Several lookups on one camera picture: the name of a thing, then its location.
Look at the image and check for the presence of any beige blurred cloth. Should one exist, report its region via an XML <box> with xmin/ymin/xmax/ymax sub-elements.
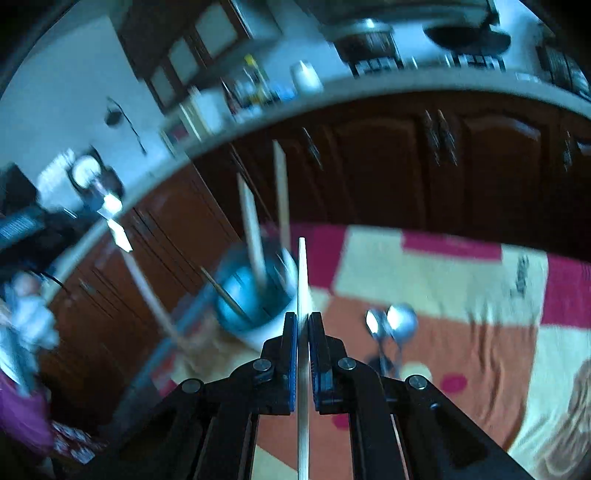
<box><xmin>522</xmin><ymin>360</ymin><xmax>591</xmax><ymax>480</ymax></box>

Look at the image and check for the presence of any black wall power cable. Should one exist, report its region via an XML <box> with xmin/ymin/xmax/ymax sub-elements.
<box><xmin>104</xmin><ymin>96</ymin><xmax>149</xmax><ymax>156</ymax></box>

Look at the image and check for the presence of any cream microwave oven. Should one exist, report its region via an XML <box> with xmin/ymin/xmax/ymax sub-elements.
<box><xmin>161</xmin><ymin>98</ymin><xmax>219</xmax><ymax>149</ymax></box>

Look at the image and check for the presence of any metal spoon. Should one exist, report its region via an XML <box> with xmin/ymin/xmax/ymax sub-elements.
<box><xmin>387</xmin><ymin>303</ymin><xmax>419</xmax><ymax>376</ymax></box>
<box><xmin>365</xmin><ymin>308</ymin><xmax>394</xmax><ymax>371</ymax></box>

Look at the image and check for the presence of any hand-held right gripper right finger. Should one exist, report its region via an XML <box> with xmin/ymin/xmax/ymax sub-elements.
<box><xmin>309</xmin><ymin>311</ymin><xmax>532</xmax><ymax>480</ymax></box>

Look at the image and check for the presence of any red patterned tablecloth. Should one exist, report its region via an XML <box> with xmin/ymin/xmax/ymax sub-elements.
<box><xmin>152</xmin><ymin>223</ymin><xmax>591</xmax><ymax>480</ymax></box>

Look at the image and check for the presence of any black cooking pot with lid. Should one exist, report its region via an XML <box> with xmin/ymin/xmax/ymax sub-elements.
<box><xmin>332</xmin><ymin>17</ymin><xmax>400</xmax><ymax>62</ymax></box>

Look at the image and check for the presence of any black wire dish rack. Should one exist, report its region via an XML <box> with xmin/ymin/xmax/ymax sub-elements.
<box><xmin>537</xmin><ymin>41</ymin><xmax>591</xmax><ymax>100</ymax></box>

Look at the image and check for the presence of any pale wooden chopstick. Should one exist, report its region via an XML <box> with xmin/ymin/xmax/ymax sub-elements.
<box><xmin>235</xmin><ymin>172</ymin><xmax>267</xmax><ymax>283</ymax></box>
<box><xmin>107</xmin><ymin>220</ymin><xmax>191</xmax><ymax>348</ymax></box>
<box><xmin>297</xmin><ymin>237</ymin><xmax>311</xmax><ymax>480</ymax></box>

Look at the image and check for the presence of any stone kitchen countertop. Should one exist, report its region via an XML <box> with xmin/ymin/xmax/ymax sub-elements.
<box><xmin>41</xmin><ymin>64</ymin><xmax>591</xmax><ymax>298</ymax></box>

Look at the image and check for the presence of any person's left hand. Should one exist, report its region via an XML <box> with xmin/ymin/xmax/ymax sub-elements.
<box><xmin>0</xmin><ymin>271</ymin><xmax>62</xmax><ymax>398</ymax></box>

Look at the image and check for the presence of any person's purple clothing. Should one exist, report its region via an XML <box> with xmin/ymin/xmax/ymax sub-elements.
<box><xmin>0</xmin><ymin>369</ymin><xmax>55</xmax><ymax>464</ymax></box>

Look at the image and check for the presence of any thin dark chopstick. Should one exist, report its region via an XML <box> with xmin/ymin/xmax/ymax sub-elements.
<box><xmin>199</xmin><ymin>266</ymin><xmax>253</xmax><ymax>325</ymax></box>

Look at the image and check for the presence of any black wok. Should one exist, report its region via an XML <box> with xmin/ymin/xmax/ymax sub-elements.
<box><xmin>423</xmin><ymin>17</ymin><xmax>513</xmax><ymax>52</ymax></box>

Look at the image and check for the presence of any row of wooden cabinet doors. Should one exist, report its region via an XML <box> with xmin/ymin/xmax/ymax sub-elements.
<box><xmin>46</xmin><ymin>90</ymin><xmax>591</xmax><ymax>435</ymax></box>

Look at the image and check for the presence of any round utensil holder cup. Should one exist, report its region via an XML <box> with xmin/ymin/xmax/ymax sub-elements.
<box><xmin>214</xmin><ymin>246</ymin><xmax>299</xmax><ymax>352</ymax></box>

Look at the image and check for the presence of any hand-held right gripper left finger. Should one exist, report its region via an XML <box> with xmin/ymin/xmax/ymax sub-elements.
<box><xmin>83</xmin><ymin>311</ymin><xmax>297</xmax><ymax>480</ymax></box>

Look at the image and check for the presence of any wooden wall cabinet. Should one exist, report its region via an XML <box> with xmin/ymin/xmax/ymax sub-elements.
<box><xmin>117</xmin><ymin>0</ymin><xmax>283</xmax><ymax>110</ymax></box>

